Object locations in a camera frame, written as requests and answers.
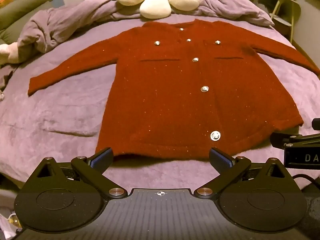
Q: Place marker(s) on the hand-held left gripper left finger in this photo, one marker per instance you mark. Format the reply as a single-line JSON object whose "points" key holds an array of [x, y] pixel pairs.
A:
{"points": [[103, 158]]}

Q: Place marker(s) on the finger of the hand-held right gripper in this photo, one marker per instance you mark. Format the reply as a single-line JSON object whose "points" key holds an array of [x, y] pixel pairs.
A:
{"points": [[280, 138]]}

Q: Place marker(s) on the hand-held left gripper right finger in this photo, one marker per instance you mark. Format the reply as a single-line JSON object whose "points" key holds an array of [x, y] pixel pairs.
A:
{"points": [[221, 158]]}

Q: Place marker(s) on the red knit cardigan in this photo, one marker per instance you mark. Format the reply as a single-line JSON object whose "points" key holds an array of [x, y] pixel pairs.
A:
{"points": [[162, 100]]}

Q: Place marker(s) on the purple bed sheet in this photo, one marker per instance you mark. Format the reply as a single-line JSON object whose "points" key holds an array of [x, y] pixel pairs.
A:
{"points": [[50, 120]]}

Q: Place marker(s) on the yellow-green side table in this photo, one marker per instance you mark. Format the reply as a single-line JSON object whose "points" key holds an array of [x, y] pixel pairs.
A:
{"points": [[287, 5]]}

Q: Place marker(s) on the dark bundle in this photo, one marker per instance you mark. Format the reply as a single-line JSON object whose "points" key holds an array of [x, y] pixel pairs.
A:
{"points": [[266, 3]]}

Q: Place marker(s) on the pink plush toy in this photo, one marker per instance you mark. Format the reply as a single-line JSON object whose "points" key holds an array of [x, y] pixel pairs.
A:
{"points": [[10, 53]]}

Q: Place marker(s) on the crumpled purple duvet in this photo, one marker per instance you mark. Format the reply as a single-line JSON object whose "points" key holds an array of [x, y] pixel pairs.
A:
{"points": [[225, 7]]}

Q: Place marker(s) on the orange plush toy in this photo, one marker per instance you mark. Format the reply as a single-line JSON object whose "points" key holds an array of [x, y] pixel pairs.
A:
{"points": [[5, 1]]}

